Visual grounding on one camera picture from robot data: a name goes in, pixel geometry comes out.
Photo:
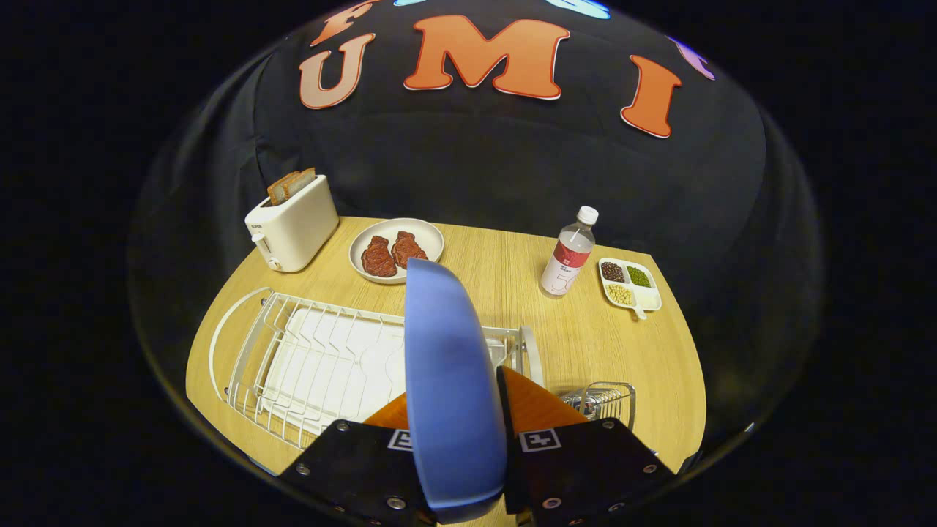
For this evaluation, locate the white plastic drip tray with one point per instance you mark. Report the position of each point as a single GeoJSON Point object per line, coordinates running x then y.
{"type": "Point", "coordinates": [329, 366]}

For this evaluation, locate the yellow beans pile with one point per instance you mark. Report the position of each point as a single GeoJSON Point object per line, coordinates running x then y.
{"type": "Point", "coordinates": [620, 294]}

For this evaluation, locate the clear bottle with red label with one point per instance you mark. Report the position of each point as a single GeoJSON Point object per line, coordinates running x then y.
{"type": "Point", "coordinates": [567, 256]}

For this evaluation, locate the white toaster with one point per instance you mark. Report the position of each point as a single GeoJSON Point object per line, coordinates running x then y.
{"type": "Point", "coordinates": [293, 227]}

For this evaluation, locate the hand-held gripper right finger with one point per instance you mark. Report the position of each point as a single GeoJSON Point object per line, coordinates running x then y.
{"type": "Point", "coordinates": [578, 468]}

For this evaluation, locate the dark red beans pile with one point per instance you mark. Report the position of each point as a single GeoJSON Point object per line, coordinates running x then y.
{"type": "Point", "coordinates": [613, 272]}

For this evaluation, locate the green beans pile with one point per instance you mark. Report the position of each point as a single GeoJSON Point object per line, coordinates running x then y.
{"type": "Point", "coordinates": [638, 276]}

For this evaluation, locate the beige round dish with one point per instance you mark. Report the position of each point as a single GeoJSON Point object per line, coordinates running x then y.
{"type": "Point", "coordinates": [432, 238]}

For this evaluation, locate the white divided snack tray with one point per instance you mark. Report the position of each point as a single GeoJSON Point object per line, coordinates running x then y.
{"type": "Point", "coordinates": [650, 300]}

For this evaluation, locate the brown toast slice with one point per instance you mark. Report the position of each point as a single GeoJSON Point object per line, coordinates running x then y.
{"type": "Point", "coordinates": [304, 179]}
{"type": "Point", "coordinates": [280, 189]}

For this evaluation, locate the blue plate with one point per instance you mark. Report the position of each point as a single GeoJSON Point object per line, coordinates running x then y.
{"type": "Point", "coordinates": [446, 380]}

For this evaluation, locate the red meat steak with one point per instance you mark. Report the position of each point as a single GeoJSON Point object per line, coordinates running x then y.
{"type": "Point", "coordinates": [378, 258]}
{"type": "Point", "coordinates": [408, 249]}

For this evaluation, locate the black backdrop cloth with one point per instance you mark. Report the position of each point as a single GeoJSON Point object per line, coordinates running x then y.
{"type": "Point", "coordinates": [476, 161]}

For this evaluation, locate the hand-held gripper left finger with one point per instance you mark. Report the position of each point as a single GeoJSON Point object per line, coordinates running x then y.
{"type": "Point", "coordinates": [351, 468]}

